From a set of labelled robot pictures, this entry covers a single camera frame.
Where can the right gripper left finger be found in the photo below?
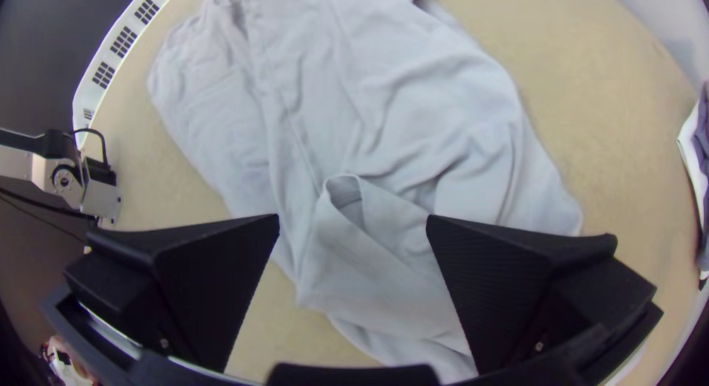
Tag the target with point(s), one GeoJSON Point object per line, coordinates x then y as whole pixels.
{"type": "Point", "coordinates": [194, 281]}

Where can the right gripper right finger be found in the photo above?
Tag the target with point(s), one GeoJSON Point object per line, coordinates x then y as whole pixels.
{"type": "Point", "coordinates": [509, 286]}

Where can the grey t-shirt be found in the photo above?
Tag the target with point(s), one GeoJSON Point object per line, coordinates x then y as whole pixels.
{"type": "Point", "coordinates": [360, 109]}

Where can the white laundry basket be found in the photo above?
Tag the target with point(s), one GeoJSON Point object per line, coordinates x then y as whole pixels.
{"type": "Point", "coordinates": [105, 70]}

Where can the pile of folded clothes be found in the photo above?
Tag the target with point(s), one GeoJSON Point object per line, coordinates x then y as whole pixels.
{"type": "Point", "coordinates": [699, 153]}

